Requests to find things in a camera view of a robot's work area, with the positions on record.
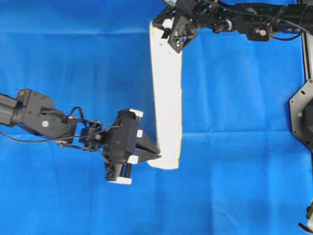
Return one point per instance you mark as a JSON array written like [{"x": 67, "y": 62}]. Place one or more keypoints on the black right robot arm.
[{"x": 258, "y": 21}]

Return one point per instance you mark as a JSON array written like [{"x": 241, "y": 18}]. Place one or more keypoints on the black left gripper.
[{"x": 120, "y": 142}]

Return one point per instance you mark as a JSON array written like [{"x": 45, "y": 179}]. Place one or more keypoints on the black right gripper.
[{"x": 178, "y": 23}]

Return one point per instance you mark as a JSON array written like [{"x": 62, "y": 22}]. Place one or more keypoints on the black mounting base plate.
[{"x": 301, "y": 111}]

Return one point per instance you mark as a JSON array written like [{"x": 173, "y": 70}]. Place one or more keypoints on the yellow checked towel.
[{"x": 166, "y": 73}]

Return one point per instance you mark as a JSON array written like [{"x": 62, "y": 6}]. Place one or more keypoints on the blue table cloth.
[{"x": 241, "y": 170}]

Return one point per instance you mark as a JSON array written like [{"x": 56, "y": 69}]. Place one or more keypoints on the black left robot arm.
[{"x": 35, "y": 113}]

